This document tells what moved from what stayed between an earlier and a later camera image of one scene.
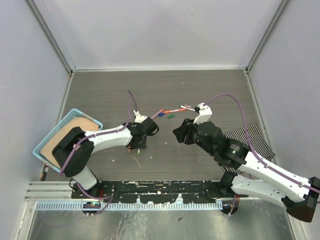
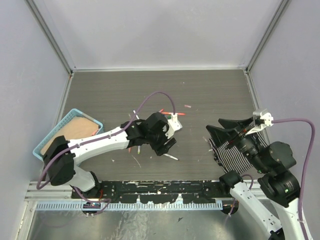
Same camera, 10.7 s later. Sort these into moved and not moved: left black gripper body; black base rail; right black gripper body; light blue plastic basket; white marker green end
Moved: right black gripper body; white marker green end; left black gripper body
Not moved: light blue plastic basket; black base rail
